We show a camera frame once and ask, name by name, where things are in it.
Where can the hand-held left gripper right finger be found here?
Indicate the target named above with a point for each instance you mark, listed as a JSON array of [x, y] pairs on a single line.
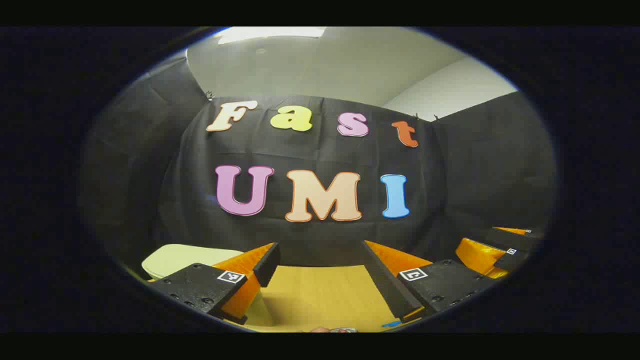
[[387, 285]]

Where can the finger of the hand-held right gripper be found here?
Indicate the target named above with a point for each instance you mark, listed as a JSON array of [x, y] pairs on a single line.
[[510, 240], [477, 257]]

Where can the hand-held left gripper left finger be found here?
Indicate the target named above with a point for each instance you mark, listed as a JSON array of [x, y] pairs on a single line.
[[267, 265]]

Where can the red pop can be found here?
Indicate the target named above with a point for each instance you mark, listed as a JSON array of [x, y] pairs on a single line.
[[345, 330]]

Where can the light green desktop garbage bin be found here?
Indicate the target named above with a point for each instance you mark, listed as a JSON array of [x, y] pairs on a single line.
[[175, 257]]

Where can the black backdrop cloth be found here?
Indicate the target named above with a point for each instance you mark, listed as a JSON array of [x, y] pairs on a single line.
[[325, 150]]

